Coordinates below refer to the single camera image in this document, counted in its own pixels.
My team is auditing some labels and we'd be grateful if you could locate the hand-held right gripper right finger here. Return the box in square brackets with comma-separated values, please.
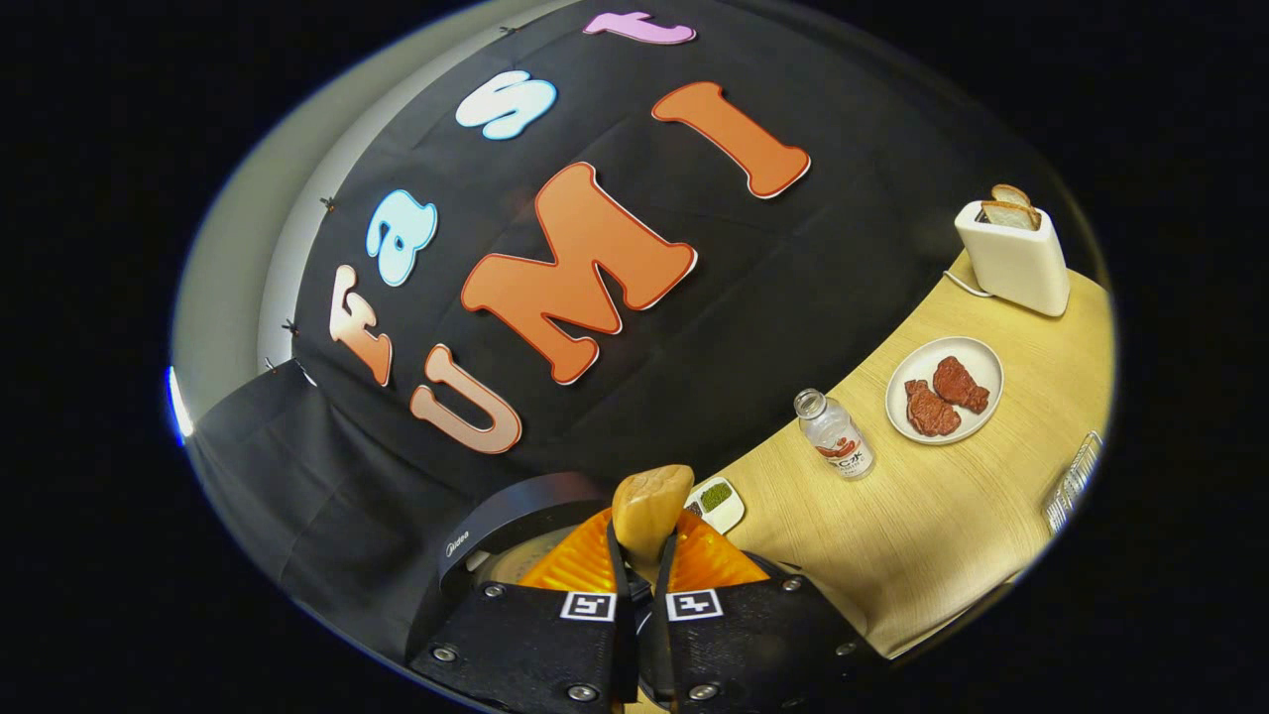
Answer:
[649, 504, 888, 711]

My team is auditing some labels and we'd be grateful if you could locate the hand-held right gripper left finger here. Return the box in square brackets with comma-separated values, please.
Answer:
[408, 506, 638, 711]

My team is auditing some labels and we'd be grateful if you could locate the black and gold rice cooker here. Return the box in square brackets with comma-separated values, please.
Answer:
[406, 472, 809, 685]

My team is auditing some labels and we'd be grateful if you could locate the wooden spoon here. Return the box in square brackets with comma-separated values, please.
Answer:
[611, 464, 696, 581]

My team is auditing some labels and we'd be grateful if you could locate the metal wire chopstick holder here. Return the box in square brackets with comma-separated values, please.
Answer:
[1041, 430, 1104, 536]

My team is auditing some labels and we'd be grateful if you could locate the small white divided dish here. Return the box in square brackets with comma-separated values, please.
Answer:
[687, 476, 746, 536]

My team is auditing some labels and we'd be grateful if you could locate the clear plastic bottle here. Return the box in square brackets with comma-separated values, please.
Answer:
[793, 388, 876, 482]

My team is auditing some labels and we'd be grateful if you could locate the red meat piece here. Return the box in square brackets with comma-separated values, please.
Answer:
[904, 379, 961, 437]
[932, 355, 990, 415]

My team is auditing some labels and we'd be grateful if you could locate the white plate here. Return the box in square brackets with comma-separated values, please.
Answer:
[884, 336, 1005, 446]

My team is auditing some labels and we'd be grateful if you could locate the black backdrop cloth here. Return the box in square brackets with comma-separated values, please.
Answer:
[183, 0, 1101, 655]

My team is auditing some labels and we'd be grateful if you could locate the white toaster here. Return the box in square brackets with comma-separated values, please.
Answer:
[954, 198, 1072, 318]

